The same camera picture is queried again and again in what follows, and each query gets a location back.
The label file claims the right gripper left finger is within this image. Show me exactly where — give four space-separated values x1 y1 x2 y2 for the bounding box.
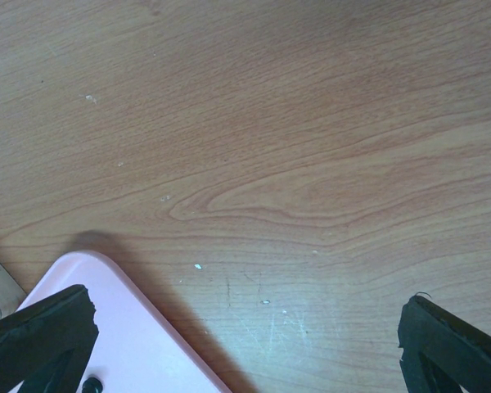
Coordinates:
0 284 99 392

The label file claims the black queen chess piece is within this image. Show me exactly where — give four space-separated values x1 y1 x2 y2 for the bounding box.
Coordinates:
81 377 103 393

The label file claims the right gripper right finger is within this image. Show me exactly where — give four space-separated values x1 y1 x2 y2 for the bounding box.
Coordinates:
398 295 491 392

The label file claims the pink plastic tray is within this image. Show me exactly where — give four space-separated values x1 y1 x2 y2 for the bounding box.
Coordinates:
20 251 229 392

